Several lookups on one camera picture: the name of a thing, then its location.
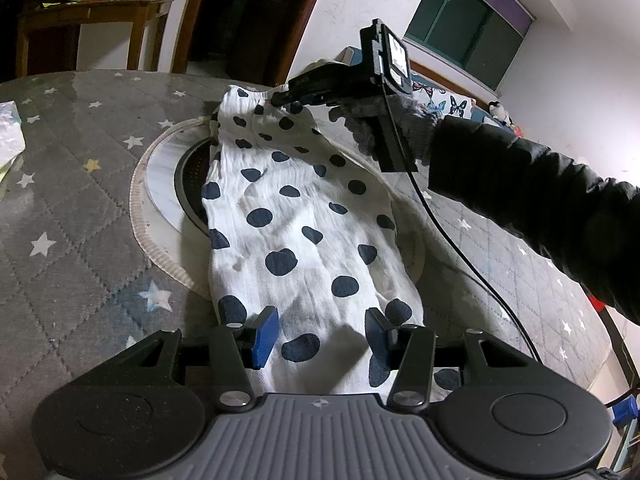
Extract window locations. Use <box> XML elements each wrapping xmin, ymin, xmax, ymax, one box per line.
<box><xmin>402</xmin><ymin>0</ymin><xmax>534</xmax><ymax>95</ymax></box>

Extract person's right hand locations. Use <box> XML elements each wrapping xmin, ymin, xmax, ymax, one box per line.
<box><xmin>328</xmin><ymin>91</ymin><xmax>445</xmax><ymax>167</ymax></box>

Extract grey star quilted mat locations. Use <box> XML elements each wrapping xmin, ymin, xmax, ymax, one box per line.
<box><xmin>0</xmin><ymin>69</ymin><xmax>632</xmax><ymax>461</ymax></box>

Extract wooden side table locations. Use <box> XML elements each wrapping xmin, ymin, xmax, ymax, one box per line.
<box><xmin>16</xmin><ymin>0</ymin><xmax>176</xmax><ymax>77</ymax></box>

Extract black cable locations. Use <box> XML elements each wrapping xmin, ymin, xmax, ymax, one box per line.
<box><xmin>382</xmin><ymin>85</ymin><xmax>546</xmax><ymax>367</ymax></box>

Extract wooden door frame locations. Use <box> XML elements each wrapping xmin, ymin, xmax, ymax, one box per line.
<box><xmin>170</xmin><ymin>0</ymin><xmax>337</xmax><ymax>87</ymax></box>

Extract plush toy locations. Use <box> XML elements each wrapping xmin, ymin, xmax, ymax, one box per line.
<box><xmin>487</xmin><ymin>101</ymin><xmax>517</xmax><ymax>129</ymax></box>

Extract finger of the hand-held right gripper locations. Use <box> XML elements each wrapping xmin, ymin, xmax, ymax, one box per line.
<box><xmin>270</xmin><ymin>90</ymin><xmax>312</xmax><ymax>114</ymax></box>

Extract person's right forearm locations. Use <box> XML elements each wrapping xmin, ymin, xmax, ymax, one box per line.
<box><xmin>426</xmin><ymin>116</ymin><xmax>640</xmax><ymax>327</ymax></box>

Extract butterfly print bedding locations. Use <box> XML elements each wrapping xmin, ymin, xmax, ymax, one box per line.
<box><xmin>409</xmin><ymin>71</ymin><xmax>483</xmax><ymax>122</ymax></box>

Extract white plastic bag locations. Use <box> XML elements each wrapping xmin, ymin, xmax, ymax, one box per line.
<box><xmin>0</xmin><ymin>100</ymin><xmax>27</xmax><ymax>177</ymax></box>

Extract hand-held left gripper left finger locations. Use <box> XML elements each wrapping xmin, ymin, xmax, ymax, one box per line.
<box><xmin>97</xmin><ymin>307</ymin><xmax>280</xmax><ymax>413</ymax></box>

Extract black round cooker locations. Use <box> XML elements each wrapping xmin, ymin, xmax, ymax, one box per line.
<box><xmin>172</xmin><ymin>137</ymin><xmax>222</xmax><ymax>235</ymax></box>

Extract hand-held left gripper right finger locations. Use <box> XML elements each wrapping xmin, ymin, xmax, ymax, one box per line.
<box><xmin>364</xmin><ymin>307</ymin><xmax>543</xmax><ymax>413</ymax></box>

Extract blue plastic object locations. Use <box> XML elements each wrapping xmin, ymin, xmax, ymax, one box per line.
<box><xmin>612</xmin><ymin>397</ymin><xmax>639</xmax><ymax>429</ymax></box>

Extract white polka dot pants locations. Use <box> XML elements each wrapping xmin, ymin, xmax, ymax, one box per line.
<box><xmin>200</xmin><ymin>84</ymin><xmax>463</xmax><ymax>405</ymax></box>

